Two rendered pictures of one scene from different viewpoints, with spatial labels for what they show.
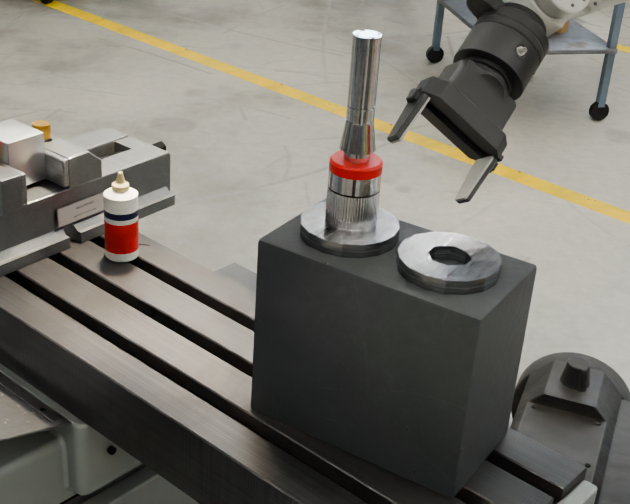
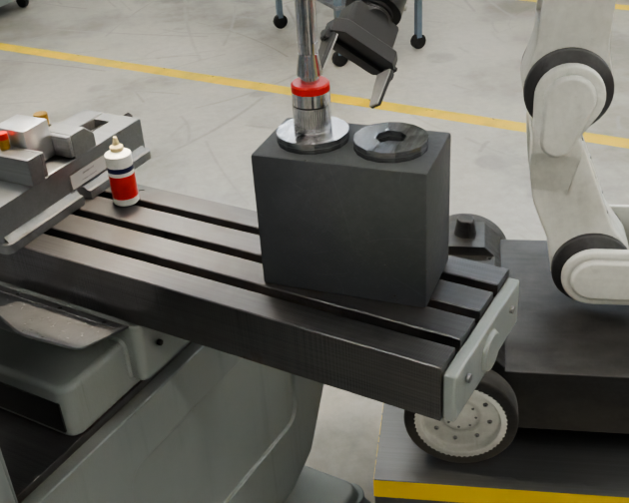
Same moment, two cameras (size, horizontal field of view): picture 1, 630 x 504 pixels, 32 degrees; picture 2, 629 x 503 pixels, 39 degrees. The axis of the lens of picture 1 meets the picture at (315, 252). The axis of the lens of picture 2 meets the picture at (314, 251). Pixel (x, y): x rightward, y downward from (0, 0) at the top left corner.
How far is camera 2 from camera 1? 0.18 m
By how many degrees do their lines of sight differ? 8
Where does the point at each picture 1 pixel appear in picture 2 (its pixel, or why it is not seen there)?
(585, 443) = not seen: hidden behind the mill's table
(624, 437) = (508, 264)
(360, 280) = (333, 167)
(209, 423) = (239, 297)
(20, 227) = (46, 195)
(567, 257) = not seen: hidden behind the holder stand
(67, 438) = (126, 339)
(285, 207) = (196, 163)
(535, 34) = not seen: outside the picture
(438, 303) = (393, 170)
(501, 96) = (386, 23)
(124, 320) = (148, 245)
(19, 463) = (96, 364)
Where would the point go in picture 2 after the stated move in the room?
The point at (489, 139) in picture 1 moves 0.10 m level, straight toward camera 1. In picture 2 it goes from (385, 56) to (391, 81)
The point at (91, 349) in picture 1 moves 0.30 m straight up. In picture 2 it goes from (132, 268) to (90, 58)
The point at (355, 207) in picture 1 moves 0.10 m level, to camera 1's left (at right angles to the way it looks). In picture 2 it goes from (316, 116) to (234, 127)
